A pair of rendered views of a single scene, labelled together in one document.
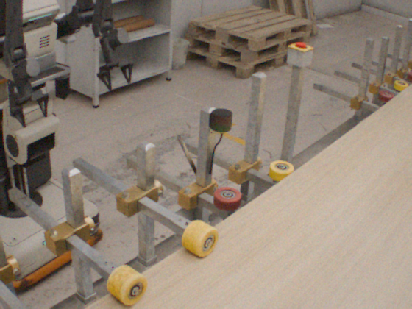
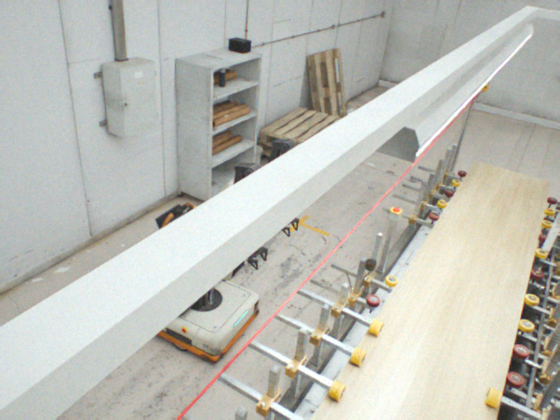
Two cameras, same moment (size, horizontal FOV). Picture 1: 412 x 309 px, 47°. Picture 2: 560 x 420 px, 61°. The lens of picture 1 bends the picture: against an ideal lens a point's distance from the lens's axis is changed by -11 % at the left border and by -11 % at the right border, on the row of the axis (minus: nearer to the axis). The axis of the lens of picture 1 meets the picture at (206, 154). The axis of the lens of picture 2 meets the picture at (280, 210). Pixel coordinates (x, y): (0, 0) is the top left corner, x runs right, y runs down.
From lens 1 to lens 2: 1.55 m
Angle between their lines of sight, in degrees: 9
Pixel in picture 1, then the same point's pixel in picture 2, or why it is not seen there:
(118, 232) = (263, 306)
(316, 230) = (422, 317)
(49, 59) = not seen: hidden behind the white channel
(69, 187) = (326, 313)
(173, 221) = (362, 320)
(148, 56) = (235, 162)
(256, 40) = not seen: hidden behind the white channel
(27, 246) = (225, 330)
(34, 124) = not seen: hidden behind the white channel
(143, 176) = (342, 298)
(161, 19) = (246, 135)
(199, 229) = (377, 323)
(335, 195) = (424, 295)
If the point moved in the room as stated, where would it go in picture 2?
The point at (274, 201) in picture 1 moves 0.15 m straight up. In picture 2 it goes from (396, 301) to (402, 281)
